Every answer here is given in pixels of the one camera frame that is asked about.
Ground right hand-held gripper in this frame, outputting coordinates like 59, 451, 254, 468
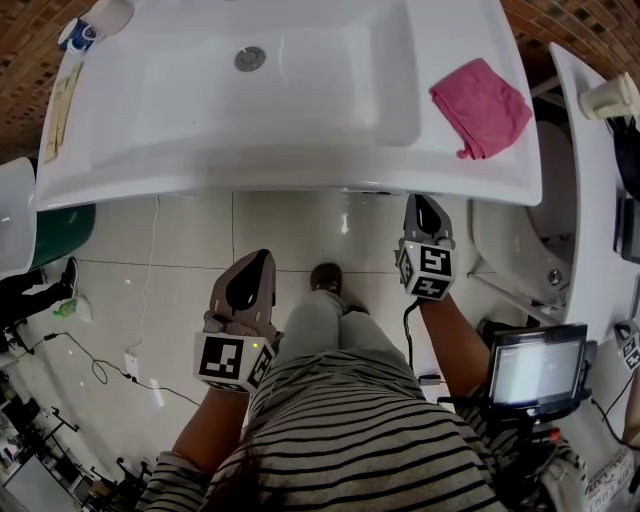
394, 193, 459, 301

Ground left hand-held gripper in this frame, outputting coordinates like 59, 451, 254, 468
193, 248, 284, 395

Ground person's right forearm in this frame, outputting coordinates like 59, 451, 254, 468
417, 292, 494, 407

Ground person's left forearm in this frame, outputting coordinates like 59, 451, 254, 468
171, 387, 252, 474

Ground person's brown shoe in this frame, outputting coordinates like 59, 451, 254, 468
309, 263, 344, 294

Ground person's grey trousers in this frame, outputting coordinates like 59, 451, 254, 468
281, 289, 417, 374

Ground black monitor screen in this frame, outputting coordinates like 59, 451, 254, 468
486, 323, 599, 419

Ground green and white bag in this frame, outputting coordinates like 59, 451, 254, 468
53, 294, 94, 323

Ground striped shirt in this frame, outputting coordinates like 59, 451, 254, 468
137, 349, 589, 512

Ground pink cloth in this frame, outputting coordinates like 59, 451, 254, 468
428, 57, 534, 162

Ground white table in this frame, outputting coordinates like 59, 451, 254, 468
467, 42, 640, 447

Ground green tub base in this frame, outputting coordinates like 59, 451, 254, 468
31, 202, 97, 267

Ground black stand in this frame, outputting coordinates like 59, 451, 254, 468
613, 197, 640, 262

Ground spare hand-held gripper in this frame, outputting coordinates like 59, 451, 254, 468
614, 319, 640, 374

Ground white vanity cabinet with sink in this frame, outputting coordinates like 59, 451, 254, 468
34, 0, 545, 212

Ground cream cup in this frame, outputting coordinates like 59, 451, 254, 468
579, 72, 640, 121

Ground white tub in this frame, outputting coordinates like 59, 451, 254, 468
0, 157, 39, 281

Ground chrome sink drain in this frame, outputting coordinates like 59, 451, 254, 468
234, 45, 266, 73

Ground beige comb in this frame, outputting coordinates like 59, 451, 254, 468
43, 62, 84, 167

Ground blue and white cup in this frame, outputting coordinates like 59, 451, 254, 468
57, 18, 107, 56

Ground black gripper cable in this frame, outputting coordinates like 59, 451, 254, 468
402, 298, 442, 387

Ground white floor cable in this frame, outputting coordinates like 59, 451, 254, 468
133, 194, 161, 357

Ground black floor cable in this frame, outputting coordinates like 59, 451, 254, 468
43, 331, 202, 407

